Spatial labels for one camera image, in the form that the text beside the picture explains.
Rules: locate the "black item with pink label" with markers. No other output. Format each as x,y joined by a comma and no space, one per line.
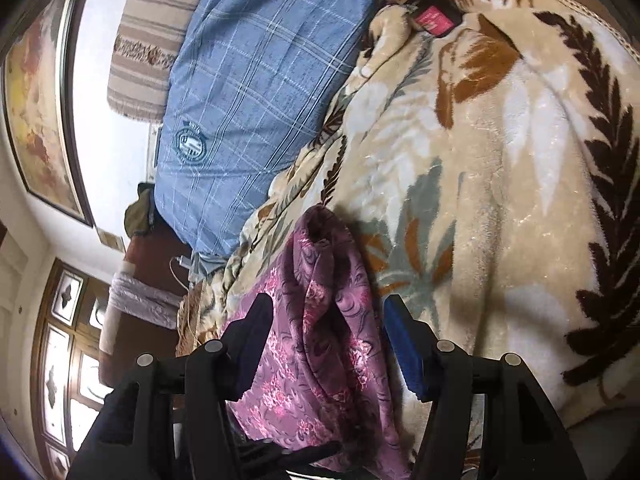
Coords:
432,20

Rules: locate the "white lace cloth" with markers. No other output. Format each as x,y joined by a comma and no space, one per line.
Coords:
145,300

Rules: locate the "beige leaf print blanket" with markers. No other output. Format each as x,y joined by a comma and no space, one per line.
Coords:
500,185

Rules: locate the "striped beige cushion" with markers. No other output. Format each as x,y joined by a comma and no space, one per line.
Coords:
145,35

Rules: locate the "blue plaid bed sheet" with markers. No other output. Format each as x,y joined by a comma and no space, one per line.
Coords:
250,85

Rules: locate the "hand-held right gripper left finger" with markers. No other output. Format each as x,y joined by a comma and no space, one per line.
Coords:
250,350

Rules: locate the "brown wooden headboard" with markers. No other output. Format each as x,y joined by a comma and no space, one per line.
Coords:
150,255

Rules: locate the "grey checked cloth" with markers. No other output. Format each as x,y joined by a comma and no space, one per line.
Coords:
207,267

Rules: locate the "small wall plaque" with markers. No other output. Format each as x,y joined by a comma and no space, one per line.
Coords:
110,239

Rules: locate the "wooden glass panel door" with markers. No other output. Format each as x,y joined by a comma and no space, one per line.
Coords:
65,360

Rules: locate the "olive green cloth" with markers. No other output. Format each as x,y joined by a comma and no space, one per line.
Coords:
140,212

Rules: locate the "framed wall painting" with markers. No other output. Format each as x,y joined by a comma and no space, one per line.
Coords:
40,110

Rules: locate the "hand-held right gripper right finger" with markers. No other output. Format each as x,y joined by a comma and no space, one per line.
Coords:
407,350

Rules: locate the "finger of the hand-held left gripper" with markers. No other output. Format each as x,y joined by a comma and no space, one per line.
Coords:
295,457

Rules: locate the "purple floral shirt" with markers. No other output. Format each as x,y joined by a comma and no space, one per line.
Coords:
320,310

